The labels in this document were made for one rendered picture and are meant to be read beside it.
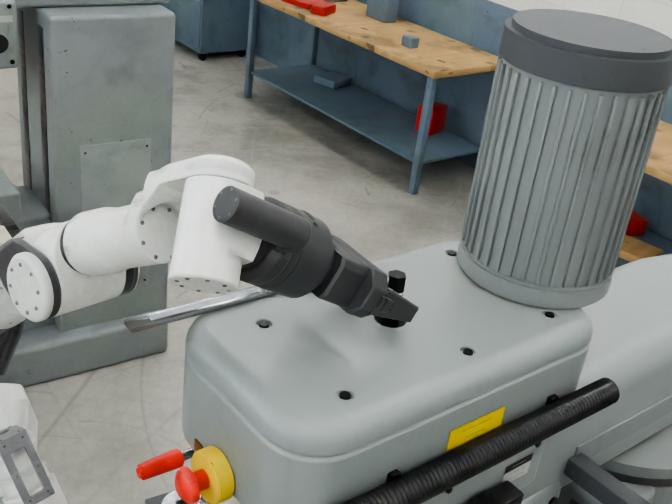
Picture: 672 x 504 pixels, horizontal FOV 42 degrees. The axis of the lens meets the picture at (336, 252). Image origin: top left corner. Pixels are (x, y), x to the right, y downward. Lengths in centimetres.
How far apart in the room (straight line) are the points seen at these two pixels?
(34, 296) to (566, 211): 60
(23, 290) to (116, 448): 270
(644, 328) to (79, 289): 83
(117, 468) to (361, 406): 277
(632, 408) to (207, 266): 78
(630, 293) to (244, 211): 86
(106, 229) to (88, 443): 284
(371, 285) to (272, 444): 19
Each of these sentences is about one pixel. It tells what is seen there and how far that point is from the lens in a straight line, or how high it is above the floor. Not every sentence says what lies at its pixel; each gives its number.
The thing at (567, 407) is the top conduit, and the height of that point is 180.
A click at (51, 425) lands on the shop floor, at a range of 383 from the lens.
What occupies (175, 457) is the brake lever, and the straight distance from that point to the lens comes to 108.
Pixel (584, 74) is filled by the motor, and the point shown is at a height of 218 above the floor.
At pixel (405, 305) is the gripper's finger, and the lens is 96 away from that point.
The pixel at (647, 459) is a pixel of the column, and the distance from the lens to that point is 149.
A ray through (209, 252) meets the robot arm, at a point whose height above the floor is 204.
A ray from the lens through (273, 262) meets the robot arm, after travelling 84.
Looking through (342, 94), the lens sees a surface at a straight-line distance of 717.
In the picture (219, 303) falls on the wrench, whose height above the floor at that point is 190.
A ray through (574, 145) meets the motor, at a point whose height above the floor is 210.
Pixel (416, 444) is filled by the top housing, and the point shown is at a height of 183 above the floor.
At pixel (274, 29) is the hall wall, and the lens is 851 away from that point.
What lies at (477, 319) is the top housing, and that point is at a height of 189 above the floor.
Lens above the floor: 243
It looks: 28 degrees down
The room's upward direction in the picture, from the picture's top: 8 degrees clockwise
